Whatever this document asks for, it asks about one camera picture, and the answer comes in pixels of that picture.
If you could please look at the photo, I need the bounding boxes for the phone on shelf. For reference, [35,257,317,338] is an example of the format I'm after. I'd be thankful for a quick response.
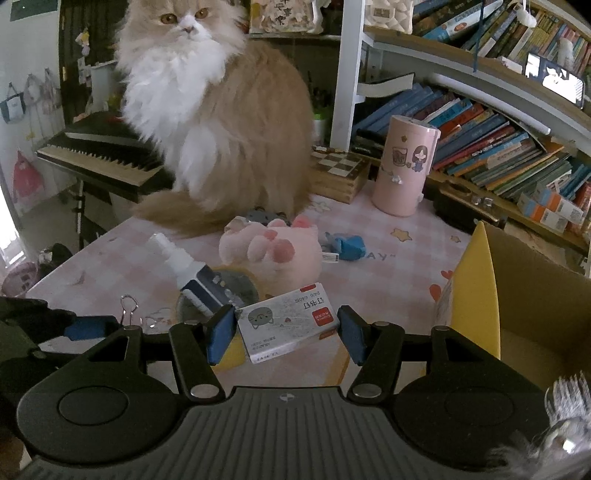
[525,52,584,110]

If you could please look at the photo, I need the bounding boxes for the pink plush pig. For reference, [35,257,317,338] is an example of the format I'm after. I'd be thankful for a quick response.
[218,215,324,296]

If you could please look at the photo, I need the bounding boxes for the white quilted bag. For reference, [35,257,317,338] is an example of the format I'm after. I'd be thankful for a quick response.
[365,0,414,35]

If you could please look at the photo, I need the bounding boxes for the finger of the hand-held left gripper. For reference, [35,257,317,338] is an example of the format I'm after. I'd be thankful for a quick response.
[38,315,122,344]

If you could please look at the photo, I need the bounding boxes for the pink cartoon cylinder container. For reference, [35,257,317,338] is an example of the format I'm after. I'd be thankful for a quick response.
[372,115,441,217]

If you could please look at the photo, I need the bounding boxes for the black case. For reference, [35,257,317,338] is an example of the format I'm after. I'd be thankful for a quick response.
[434,182,509,232]

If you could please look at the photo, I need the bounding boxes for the green lid wipes jar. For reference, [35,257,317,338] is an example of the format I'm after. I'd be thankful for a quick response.
[313,108,331,144]

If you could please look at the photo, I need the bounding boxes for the grey fluffy fabric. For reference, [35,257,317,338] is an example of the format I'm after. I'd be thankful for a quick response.
[487,373,591,480]

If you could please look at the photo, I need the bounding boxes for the pink plush hanging sign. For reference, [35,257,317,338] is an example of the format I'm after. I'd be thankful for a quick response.
[249,0,324,35]

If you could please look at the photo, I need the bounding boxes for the fluffy cream and white cat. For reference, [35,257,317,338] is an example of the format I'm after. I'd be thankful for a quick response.
[113,0,318,238]

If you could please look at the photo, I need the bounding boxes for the black binder clip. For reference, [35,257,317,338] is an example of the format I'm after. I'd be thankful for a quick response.
[119,295,140,329]

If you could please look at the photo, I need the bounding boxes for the row of books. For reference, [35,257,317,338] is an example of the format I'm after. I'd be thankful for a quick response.
[411,0,591,88]
[353,85,591,206]

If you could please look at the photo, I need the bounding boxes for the white staple box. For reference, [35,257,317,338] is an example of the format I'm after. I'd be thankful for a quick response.
[235,282,341,365]

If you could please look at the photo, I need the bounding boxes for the pink hanging bag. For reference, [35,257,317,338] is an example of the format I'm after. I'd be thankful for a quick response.
[11,150,45,214]

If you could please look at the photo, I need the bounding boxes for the blue plastic bag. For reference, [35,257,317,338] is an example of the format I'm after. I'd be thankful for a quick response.
[322,232,365,265]

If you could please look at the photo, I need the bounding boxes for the orange and white boxes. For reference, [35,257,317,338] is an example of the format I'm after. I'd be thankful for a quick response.
[517,190,586,232]

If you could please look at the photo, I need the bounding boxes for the white spray bottle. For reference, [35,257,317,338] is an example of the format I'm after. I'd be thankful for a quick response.
[147,232,236,319]

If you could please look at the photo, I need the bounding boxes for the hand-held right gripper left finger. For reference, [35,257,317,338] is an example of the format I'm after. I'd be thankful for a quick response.
[69,305,237,401]

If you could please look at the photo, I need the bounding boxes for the navy and white tote bag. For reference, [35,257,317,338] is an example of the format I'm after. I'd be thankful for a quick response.
[0,83,27,124]

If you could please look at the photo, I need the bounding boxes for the wooden bookshelf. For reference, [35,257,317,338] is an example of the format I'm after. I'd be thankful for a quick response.
[330,0,591,278]

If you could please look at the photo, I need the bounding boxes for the black electronic keyboard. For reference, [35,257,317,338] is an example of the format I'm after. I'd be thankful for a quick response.
[36,111,175,202]

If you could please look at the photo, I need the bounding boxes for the wooden chess box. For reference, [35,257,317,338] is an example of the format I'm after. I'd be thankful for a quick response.
[308,147,372,205]

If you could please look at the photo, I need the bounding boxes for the black keyboard stand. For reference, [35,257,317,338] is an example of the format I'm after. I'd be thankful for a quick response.
[69,178,122,252]

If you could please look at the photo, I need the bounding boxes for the yellow cardboard box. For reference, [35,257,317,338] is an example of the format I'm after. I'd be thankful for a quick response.
[431,220,591,398]

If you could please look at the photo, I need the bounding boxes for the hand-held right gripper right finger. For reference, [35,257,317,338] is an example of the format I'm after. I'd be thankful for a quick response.
[338,305,506,403]

